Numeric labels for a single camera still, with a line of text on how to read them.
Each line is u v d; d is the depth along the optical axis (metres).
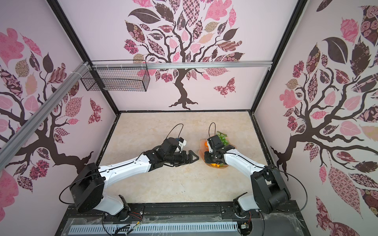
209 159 0.78
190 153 0.71
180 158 0.70
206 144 0.96
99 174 0.44
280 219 0.72
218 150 0.65
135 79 0.79
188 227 0.70
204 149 0.95
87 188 0.42
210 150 0.74
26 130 0.55
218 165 0.85
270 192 0.42
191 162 0.68
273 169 0.44
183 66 0.94
